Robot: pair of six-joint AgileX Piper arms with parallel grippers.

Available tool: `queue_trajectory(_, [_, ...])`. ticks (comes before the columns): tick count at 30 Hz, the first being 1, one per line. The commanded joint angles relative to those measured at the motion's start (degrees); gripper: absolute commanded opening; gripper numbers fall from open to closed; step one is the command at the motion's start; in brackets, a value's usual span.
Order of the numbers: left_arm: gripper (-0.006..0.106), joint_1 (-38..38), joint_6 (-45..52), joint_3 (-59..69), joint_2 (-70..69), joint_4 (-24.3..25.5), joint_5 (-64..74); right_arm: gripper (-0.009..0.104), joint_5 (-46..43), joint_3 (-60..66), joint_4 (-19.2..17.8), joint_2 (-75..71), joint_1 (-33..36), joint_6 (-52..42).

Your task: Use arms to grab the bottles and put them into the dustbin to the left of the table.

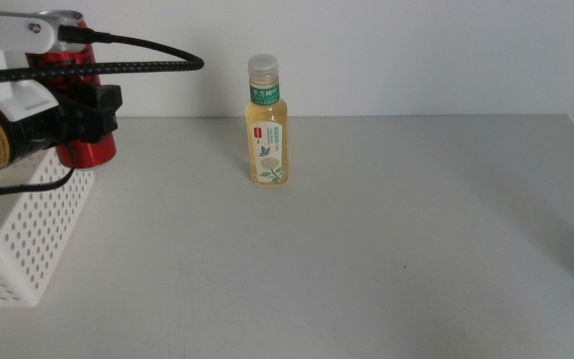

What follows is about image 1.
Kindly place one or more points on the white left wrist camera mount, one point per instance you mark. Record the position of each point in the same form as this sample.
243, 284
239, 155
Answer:
13, 35

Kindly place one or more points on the yellow tea bottle green label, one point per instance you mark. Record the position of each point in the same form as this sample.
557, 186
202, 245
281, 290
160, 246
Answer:
266, 144

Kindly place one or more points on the red cola can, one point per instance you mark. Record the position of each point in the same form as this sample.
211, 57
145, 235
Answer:
90, 155

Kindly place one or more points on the white perforated plastic basket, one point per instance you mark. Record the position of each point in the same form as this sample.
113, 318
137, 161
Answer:
28, 239

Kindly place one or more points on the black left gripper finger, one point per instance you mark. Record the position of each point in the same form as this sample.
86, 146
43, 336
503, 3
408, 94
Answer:
103, 112

